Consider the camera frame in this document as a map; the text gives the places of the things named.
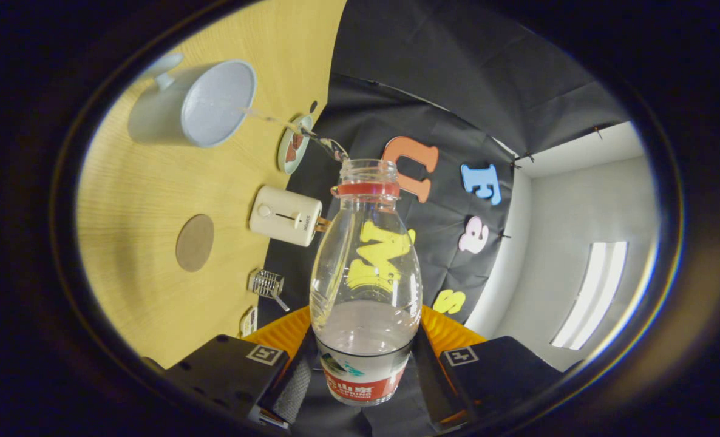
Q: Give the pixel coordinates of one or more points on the wide ceiling light panel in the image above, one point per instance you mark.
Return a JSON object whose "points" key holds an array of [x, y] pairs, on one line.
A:
{"points": [[590, 297]]}

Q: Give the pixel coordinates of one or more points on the wooden table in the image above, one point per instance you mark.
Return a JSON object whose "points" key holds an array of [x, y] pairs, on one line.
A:
{"points": [[147, 200]]}

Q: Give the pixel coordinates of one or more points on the white cup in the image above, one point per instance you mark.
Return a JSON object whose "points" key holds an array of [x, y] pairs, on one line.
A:
{"points": [[214, 103]]}

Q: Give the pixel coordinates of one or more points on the pale green plate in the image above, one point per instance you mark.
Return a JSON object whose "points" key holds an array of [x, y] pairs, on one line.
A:
{"points": [[284, 167]]}

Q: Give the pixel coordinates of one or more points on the small white snack tray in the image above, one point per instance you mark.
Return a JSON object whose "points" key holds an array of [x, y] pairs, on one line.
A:
{"points": [[249, 321]]}

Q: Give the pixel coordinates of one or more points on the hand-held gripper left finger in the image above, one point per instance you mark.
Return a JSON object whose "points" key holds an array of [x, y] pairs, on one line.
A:
{"points": [[291, 391]]}

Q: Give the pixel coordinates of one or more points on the brown food piece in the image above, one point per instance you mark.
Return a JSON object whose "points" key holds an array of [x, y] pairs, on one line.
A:
{"points": [[298, 141], [291, 152]]}

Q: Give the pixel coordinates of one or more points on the white toaster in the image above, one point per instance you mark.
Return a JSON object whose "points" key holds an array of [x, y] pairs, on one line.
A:
{"points": [[281, 215]]}

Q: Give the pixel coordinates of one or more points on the brown round coaster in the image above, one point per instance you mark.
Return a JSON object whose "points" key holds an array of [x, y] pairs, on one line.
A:
{"points": [[195, 243]]}

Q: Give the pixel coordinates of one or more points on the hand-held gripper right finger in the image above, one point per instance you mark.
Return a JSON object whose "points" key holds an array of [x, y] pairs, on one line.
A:
{"points": [[433, 382]]}

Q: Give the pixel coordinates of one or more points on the brown toast slice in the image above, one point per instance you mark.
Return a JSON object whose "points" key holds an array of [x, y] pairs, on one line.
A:
{"points": [[322, 224]]}

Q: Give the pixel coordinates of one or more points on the clear plastic juice bottle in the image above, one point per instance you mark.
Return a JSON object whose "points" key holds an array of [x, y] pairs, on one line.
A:
{"points": [[366, 328]]}

